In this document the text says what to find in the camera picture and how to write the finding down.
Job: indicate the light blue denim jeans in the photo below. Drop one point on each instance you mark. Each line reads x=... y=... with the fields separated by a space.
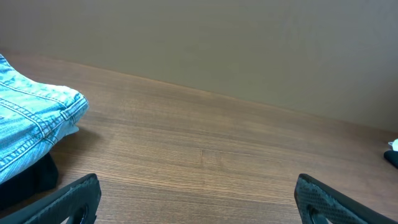
x=34 y=117

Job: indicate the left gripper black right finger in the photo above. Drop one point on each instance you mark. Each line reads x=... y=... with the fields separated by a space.
x=319 y=203

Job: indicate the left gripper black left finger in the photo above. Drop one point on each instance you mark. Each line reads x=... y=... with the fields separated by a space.
x=75 y=203

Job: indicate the white printed t-shirt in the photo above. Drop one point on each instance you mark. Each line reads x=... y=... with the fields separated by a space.
x=393 y=145

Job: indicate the black folded garment under jeans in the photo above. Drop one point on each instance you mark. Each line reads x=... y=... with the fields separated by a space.
x=40 y=177

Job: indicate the dark green polo shirt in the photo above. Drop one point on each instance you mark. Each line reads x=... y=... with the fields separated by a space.
x=392 y=157

